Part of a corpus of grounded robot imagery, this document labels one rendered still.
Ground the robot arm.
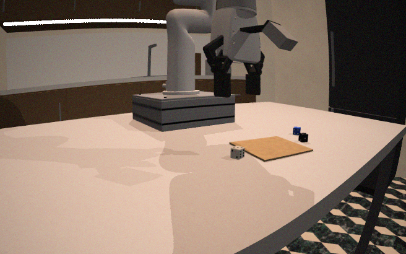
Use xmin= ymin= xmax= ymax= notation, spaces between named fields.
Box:
xmin=162 ymin=0 xmax=298 ymax=95

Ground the blue die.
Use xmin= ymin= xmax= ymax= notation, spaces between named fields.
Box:
xmin=293 ymin=126 xmax=301 ymax=135

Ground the tan mat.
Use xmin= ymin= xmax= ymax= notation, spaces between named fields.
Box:
xmin=229 ymin=136 xmax=313 ymax=162

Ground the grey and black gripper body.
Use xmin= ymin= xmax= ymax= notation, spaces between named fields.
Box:
xmin=210 ymin=6 xmax=261 ymax=64

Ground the black die with white pips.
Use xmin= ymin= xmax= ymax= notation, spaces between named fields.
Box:
xmin=298 ymin=133 xmax=308 ymax=142

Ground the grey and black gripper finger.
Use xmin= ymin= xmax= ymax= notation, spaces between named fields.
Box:
xmin=244 ymin=51 xmax=265 ymax=95
xmin=203 ymin=35 xmax=233 ymax=97

